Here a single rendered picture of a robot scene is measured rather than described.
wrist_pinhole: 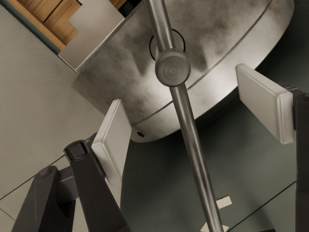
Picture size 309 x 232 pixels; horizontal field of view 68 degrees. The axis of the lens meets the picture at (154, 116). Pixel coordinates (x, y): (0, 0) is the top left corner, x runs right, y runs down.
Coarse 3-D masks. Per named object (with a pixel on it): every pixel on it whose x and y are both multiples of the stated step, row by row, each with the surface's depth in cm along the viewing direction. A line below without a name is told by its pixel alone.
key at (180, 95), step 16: (144, 0) 14; (160, 0) 14; (160, 16) 14; (160, 32) 14; (160, 48) 15; (176, 96) 16; (176, 112) 17; (192, 112) 17; (192, 128) 17; (192, 144) 17; (192, 160) 18; (208, 176) 18; (208, 192) 18; (208, 208) 18; (208, 224) 19
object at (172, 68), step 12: (156, 48) 19; (180, 48) 16; (156, 60) 15; (168, 60) 14; (180, 60) 14; (156, 72) 14; (168, 72) 14; (180, 72) 14; (168, 84) 14; (180, 84) 14
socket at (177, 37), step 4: (172, 32) 21; (176, 32) 21; (152, 36) 22; (176, 36) 21; (180, 36) 21; (152, 40) 21; (176, 40) 21; (180, 40) 21; (152, 44) 22; (156, 44) 22; (180, 44) 22; (152, 48) 22; (152, 52) 22; (152, 56) 22
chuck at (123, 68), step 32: (192, 0) 20; (224, 0) 21; (256, 0) 22; (128, 32) 21; (192, 32) 21; (224, 32) 22; (96, 64) 24; (128, 64) 23; (192, 64) 22; (96, 96) 28; (128, 96) 25; (160, 96) 24
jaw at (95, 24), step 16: (80, 0) 31; (96, 0) 31; (80, 16) 31; (96, 16) 32; (112, 16) 32; (80, 32) 32; (96, 32) 32; (112, 32) 33; (64, 48) 32; (80, 48) 32; (96, 48) 33; (80, 64) 33
